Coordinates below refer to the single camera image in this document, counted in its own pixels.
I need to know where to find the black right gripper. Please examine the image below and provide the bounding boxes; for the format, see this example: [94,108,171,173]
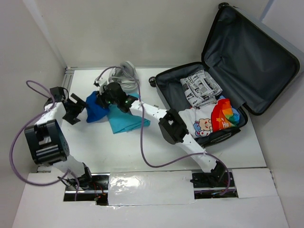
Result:
[95,85,120,108]

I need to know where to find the dark blue garment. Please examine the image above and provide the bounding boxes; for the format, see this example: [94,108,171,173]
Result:
[86,91,110,123]

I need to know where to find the newspaper print garment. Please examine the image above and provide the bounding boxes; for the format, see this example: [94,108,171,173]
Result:
[180,70,223,109]

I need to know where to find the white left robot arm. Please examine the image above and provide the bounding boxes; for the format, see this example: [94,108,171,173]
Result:
[24,87,94,190]

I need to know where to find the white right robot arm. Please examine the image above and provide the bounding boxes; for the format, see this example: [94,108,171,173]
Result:
[94,79,228,187]

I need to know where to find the light blue folded shirt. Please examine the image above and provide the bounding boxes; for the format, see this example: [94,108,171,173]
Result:
[107,105,142,134]

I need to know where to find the white cartoon print garment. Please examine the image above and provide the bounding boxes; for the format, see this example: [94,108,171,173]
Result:
[179,104,215,139]

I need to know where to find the white foil tape sheet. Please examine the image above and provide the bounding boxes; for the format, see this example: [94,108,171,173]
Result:
[108,171,195,206]

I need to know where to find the rainbow coloured garment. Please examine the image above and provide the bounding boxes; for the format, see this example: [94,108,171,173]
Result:
[211,98,240,132]

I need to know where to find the grey open suitcase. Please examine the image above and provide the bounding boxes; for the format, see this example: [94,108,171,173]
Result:
[154,2,304,147]

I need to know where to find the grey coiled strap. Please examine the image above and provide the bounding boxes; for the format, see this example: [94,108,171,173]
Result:
[106,60,140,92]

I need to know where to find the aluminium frame rail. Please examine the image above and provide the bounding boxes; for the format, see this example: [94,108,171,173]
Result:
[33,69,74,172]

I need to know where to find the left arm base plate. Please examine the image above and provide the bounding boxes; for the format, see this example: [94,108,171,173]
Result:
[63,173,110,206]

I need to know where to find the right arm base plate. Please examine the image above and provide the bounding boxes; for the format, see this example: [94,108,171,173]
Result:
[190,171,238,200]

